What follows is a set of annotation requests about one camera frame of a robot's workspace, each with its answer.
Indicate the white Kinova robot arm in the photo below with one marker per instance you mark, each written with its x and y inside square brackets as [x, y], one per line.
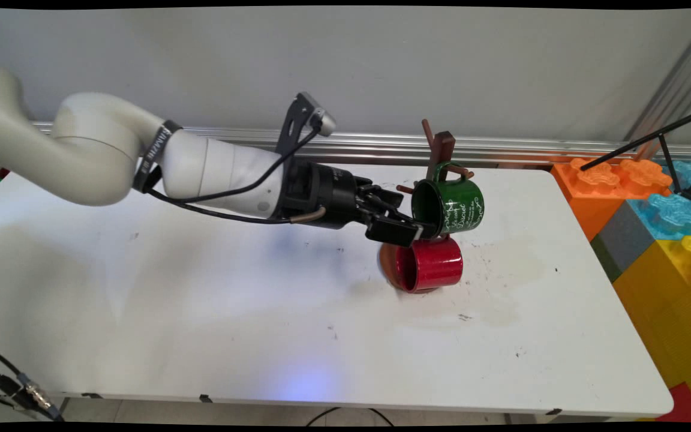
[99, 150]

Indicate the aluminium wall rail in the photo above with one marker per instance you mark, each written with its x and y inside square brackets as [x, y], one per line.
[381, 141]

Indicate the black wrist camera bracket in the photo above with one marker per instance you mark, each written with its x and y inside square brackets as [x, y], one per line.
[294, 129]

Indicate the blue and grey giant block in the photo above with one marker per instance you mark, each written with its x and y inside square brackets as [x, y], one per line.
[669, 210]

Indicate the red enamel mug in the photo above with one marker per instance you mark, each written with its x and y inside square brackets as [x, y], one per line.
[435, 264]

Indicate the green enamel mug white lettering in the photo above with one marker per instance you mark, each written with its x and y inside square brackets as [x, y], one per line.
[456, 207]

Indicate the orange giant building block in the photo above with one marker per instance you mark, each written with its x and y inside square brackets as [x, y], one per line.
[591, 198]

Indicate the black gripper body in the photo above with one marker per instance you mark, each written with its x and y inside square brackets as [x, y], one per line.
[327, 195]

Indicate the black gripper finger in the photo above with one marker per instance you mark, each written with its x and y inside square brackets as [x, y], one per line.
[394, 231]
[394, 200]

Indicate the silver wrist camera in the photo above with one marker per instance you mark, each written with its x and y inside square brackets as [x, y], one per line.
[325, 122]

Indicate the black table edge clip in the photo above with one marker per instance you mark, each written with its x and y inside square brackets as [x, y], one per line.
[92, 396]
[205, 398]
[553, 412]

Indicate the black tripod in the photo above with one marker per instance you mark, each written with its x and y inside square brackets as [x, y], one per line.
[651, 135]

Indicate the brown wooden mug tree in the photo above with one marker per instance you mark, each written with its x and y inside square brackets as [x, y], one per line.
[441, 147]

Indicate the yellow giant building block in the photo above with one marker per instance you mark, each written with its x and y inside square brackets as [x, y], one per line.
[663, 300]

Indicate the red giant building block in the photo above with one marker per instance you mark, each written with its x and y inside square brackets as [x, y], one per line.
[687, 405]

